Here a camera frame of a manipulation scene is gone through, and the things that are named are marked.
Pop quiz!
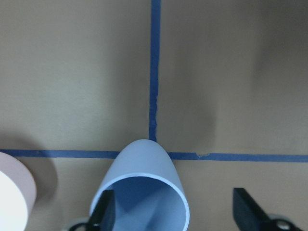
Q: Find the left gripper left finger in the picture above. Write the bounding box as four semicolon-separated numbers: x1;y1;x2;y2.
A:
88;190;116;231

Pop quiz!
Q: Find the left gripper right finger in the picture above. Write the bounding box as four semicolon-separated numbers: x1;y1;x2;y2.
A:
232;187;306;231

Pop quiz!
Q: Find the blue cup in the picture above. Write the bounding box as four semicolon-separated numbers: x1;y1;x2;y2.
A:
90;139;190;231

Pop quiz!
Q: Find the pink bowl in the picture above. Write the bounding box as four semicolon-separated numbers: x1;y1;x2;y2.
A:
0;153;37;231

